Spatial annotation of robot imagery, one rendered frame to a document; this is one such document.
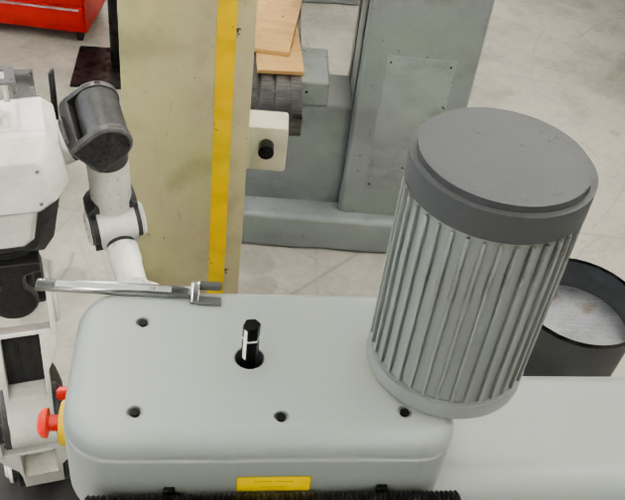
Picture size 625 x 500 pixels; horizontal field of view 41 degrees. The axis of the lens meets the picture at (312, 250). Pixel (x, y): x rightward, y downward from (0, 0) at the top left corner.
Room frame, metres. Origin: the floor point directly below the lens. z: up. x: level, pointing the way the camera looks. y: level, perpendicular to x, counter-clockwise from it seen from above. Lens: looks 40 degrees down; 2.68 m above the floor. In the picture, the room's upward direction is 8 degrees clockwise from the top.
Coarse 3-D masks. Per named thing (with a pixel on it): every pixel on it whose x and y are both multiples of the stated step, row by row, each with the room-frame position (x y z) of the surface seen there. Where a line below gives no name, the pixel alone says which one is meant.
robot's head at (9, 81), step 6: (0, 66) 1.33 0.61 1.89; (6, 66) 1.33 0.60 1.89; (12, 66) 1.34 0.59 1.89; (6, 72) 1.32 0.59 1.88; (12, 72) 1.33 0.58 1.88; (0, 78) 1.31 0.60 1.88; (6, 78) 1.31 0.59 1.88; (12, 78) 1.32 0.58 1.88; (0, 84) 1.31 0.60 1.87; (6, 84) 1.31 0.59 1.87; (12, 84) 1.32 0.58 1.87; (6, 90) 1.32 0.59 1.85; (12, 90) 1.33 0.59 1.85; (12, 96) 1.33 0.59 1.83
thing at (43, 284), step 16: (48, 288) 0.78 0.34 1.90; (64, 288) 0.79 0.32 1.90; (80, 288) 0.79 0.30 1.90; (96, 288) 0.79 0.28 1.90; (112, 288) 0.80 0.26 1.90; (128, 288) 0.80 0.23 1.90; (144, 288) 0.81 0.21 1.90; (160, 288) 0.81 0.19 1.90; (176, 288) 0.81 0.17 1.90; (192, 288) 0.82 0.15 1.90; (208, 288) 0.83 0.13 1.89; (192, 304) 0.80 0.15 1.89; (208, 304) 0.80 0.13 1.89
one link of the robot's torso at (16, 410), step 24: (48, 264) 1.38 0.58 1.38; (0, 336) 1.24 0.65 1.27; (24, 336) 1.28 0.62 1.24; (48, 336) 1.27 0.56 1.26; (0, 360) 1.21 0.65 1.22; (24, 360) 1.26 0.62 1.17; (48, 360) 1.25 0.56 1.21; (24, 384) 1.24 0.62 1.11; (48, 384) 1.23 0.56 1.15; (0, 408) 1.19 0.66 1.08; (24, 408) 1.19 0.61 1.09; (0, 432) 1.16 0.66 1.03; (24, 432) 1.17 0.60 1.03
